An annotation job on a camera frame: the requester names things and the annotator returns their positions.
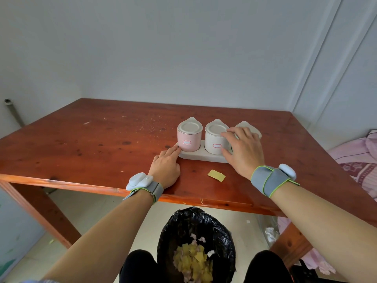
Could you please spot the person's left hand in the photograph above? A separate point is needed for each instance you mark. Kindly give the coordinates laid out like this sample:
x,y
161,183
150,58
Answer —
x,y
163,170

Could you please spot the person's right hand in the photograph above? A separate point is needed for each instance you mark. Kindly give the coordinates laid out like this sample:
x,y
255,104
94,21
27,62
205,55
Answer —
x,y
246,154

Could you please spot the person's left thumb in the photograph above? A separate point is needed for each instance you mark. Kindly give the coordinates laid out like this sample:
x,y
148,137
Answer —
x,y
176,170

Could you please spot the person's right middle finger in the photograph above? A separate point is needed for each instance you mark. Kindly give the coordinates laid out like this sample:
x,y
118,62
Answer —
x,y
238,132

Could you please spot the person's right thumb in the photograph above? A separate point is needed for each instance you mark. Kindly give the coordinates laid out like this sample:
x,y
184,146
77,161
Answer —
x,y
226,155

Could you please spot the pale green seasoning jar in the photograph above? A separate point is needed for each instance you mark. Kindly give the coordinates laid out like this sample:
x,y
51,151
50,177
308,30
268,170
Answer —
x,y
250,126

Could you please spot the person's left forearm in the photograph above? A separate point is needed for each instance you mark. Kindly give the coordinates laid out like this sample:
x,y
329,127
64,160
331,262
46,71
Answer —
x,y
103,241

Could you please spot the person's right forearm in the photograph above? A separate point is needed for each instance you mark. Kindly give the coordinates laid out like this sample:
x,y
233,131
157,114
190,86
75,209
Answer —
x,y
327,229

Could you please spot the white seasoning jar with lid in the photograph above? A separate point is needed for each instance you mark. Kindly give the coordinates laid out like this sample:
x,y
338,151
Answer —
x,y
214,141

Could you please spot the yellow paper piece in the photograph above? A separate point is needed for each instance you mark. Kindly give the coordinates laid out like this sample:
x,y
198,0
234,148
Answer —
x,y
216,175

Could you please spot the white jar holder tray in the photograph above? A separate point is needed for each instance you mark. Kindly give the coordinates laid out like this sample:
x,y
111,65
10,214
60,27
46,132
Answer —
x,y
203,156

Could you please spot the pink seasoning jar with lid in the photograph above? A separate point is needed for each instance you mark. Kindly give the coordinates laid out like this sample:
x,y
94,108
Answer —
x,y
189,138

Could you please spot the grey left wristband with tracker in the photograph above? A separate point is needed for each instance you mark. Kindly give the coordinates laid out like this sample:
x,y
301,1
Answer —
x,y
141,181

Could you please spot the grey wristband with tracker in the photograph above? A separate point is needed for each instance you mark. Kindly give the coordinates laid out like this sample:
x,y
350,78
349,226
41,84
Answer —
x,y
271,178
141,181

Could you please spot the grey right wristband with tracker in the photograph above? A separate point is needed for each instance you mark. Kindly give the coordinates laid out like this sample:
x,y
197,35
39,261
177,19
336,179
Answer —
x,y
271,178

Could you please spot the black trash bag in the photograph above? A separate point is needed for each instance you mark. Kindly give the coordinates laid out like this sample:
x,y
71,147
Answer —
x,y
191,223

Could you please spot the brown wooden table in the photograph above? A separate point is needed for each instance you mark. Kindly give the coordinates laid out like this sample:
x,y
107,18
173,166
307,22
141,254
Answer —
x,y
103,138

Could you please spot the clear plastic bag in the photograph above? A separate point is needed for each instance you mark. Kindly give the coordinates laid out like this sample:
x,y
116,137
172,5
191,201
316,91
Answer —
x,y
269,232

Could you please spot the pile of yellow paper scraps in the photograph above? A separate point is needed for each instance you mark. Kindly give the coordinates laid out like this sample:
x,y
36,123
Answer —
x,y
194,262

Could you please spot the person's left leg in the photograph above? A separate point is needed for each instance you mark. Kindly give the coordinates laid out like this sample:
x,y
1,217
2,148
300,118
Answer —
x,y
138,266

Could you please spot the person's leg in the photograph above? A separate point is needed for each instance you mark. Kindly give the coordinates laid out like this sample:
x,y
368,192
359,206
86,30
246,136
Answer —
x,y
266,266
138,266

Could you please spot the person's right leg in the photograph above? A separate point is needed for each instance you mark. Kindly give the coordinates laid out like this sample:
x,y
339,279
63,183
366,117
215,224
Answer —
x,y
266,266

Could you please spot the pink floral bedding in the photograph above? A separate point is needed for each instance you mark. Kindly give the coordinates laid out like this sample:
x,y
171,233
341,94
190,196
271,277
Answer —
x,y
358,159

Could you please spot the pale blue panel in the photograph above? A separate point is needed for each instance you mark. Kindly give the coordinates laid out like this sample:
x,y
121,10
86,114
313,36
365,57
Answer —
x,y
17,229

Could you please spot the grey wall pipe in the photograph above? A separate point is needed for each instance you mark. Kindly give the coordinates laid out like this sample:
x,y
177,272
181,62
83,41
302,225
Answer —
x,y
14,112

